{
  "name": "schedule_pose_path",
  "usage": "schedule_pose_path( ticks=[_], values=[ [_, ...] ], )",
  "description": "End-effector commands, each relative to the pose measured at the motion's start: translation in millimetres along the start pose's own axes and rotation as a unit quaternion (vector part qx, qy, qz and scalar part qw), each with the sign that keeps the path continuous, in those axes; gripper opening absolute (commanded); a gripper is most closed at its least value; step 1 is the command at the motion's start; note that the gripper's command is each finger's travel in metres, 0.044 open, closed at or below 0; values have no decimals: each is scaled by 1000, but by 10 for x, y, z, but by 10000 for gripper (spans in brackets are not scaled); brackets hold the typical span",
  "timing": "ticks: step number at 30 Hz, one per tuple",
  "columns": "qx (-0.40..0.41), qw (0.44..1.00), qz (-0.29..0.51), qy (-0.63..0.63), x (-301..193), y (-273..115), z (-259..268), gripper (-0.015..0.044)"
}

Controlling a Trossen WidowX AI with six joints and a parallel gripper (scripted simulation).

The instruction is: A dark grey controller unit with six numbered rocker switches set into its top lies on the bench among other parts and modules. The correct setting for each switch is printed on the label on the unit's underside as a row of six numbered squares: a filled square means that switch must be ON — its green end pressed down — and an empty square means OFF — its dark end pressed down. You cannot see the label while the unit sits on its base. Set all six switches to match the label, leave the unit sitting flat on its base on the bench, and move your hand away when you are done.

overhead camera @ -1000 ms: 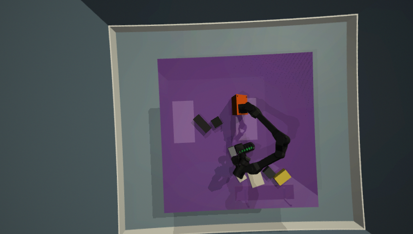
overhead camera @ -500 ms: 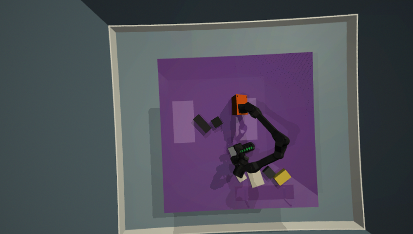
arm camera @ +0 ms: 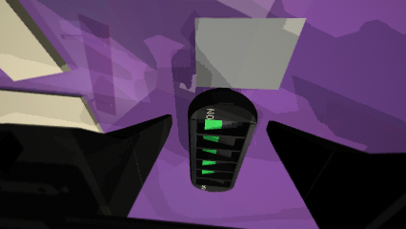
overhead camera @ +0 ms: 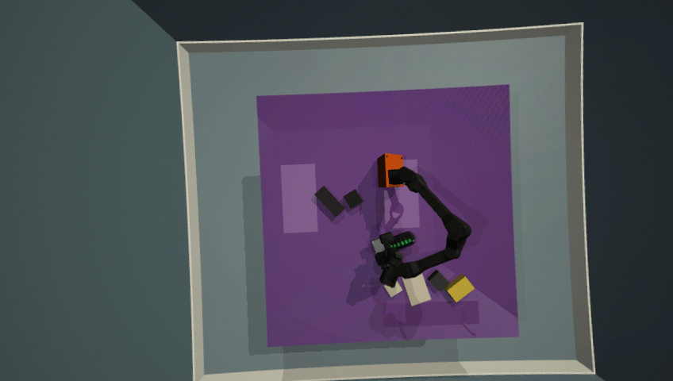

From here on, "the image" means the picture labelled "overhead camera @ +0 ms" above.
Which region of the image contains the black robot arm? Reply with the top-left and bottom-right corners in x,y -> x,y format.
375,167 -> 471,288

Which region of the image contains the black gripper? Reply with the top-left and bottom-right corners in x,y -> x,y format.
379,232 -> 398,258

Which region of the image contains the yellow rectangular block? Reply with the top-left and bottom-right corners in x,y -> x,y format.
445,274 -> 475,302

